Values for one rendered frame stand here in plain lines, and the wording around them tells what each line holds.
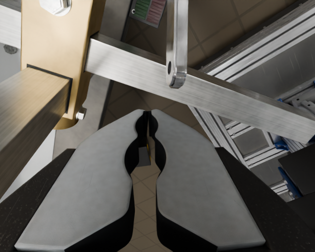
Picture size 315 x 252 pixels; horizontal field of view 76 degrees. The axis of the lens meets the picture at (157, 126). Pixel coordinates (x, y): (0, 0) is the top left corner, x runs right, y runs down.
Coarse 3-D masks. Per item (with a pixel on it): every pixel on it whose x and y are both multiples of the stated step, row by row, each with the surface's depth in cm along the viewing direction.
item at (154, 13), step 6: (156, 0) 28; (162, 0) 28; (150, 6) 29; (156, 6) 29; (162, 6) 29; (150, 12) 29; (156, 12) 29; (150, 18) 29; (156, 18) 29; (156, 24) 30
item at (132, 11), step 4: (132, 0) 28; (136, 0) 28; (132, 4) 28; (164, 4) 29; (132, 8) 29; (148, 8) 29; (164, 8) 29; (132, 12) 29; (128, 16) 29; (132, 16) 29; (160, 16) 29; (140, 20) 30; (144, 20) 30; (160, 20) 30; (148, 24) 30; (152, 24) 30; (156, 28) 30
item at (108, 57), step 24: (0, 0) 17; (0, 24) 16; (96, 48) 18; (120, 48) 18; (96, 72) 19; (120, 72) 19; (144, 72) 19; (192, 72) 20; (168, 96) 20; (192, 96) 20; (216, 96) 20; (240, 96) 20; (264, 96) 23; (240, 120) 22; (264, 120) 22; (288, 120) 22; (312, 120) 22
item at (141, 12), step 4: (140, 0) 28; (144, 0) 28; (148, 0) 28; (136, 4) 28; (140, 4) 28; (144, 4) 28; (148, 4) 28; (136, 8) 29; (140, 8) 29; (144, 8) 29; (136, 12) 29; (140, 12) 29; (144, 12) 29; (136, 16) 29; (140, 16) 29; (144, 16) 29
